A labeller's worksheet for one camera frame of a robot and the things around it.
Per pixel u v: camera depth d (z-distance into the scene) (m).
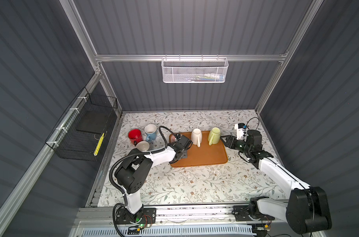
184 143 0.74
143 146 0.96
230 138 0.75
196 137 0.95
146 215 0.73
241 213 0.74
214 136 0.95
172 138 0.85
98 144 0.69
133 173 0.48
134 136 1.02
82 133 0.73
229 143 0.75
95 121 0.76
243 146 0.73
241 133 0.75
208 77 0.92
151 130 1.04
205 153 0.98
